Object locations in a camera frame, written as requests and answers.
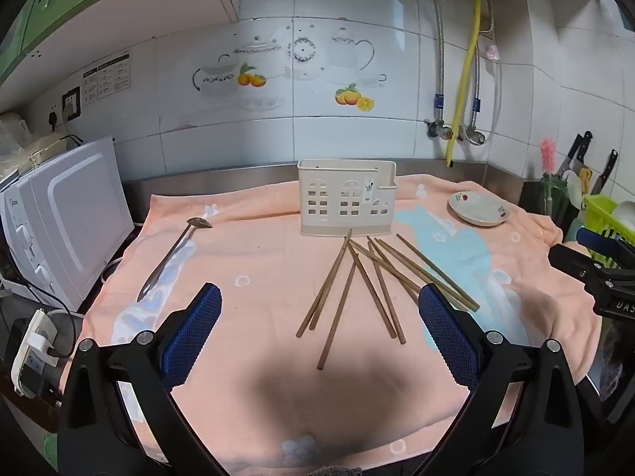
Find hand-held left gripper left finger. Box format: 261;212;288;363
57;282;224;476

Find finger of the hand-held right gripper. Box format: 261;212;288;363
576;228;635;269
548;242;617;284

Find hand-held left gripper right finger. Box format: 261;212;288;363
412;284;586;476

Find wooden chopstick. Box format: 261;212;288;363
347;241;399;340
318;260;358;372
296;228;353;339
350;242;423;299
395;233;481;309
310;243;350;332
367;236;406;345
374;237;472;312
378;243;423;288

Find cream plastic utensil holder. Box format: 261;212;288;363
298;159;399;236

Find lime green plastic basket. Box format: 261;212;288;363
583;194;635;269

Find glass jar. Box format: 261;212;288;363
538;175;569;218

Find peach printed towel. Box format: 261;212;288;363
62;175;603;476

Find pink bottle brush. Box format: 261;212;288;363
540;137;556;179

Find white floral plate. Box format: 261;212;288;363
448;191;510;227

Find metal ladle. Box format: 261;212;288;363
137;217;213;302

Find white power strip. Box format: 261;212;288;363
11;309;55;397

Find white microwave oven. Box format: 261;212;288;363
0;135;136;313

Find white notice sticker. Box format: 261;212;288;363
83;54;132;106

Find clear plastic bag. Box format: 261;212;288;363
0;111;35;159

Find black-handled knife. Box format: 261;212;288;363
590;149;618;194
558;131;593;179

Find metal flexible hose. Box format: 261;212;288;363
421;0;447;125
469;0;497;132

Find yellow gas hose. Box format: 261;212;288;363
445;0;483;168

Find black wall switch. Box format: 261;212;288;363
62;86;81;121

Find green wall cabinet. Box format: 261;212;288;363
0;0;242;89

